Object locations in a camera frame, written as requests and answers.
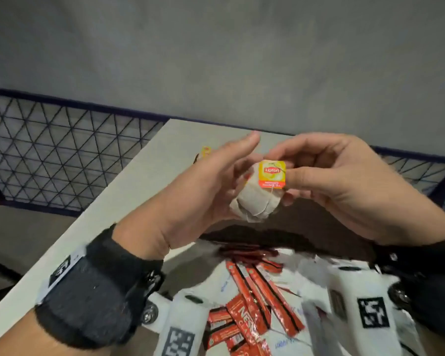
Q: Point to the person's right hand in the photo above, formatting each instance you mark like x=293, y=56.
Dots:
x=356, y=189

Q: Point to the person's left hand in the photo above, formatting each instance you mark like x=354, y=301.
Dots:
x=185, y=203

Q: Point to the row of tea bags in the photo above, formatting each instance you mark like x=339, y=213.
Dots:
x=206, y=151

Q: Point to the brown plastic tray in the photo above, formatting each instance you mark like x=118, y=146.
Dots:
x=304, y=226

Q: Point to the white tea bag yellow tag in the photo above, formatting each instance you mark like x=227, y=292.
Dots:
x=257, y=203

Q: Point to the white sugar sachets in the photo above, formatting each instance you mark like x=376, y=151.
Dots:
x=307, y=270

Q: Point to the red Nescafe coffee sachets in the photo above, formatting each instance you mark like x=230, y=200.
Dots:
x=259, y=300

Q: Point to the person's left forearm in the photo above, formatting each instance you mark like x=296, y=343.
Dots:
x=22, y=337

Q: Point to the white box with marker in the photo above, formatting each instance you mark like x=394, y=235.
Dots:
x=181, y=326

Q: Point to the black left wrist band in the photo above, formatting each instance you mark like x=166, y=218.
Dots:
x=96, y=292

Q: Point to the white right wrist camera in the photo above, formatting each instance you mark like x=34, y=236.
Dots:
x=367, y=311

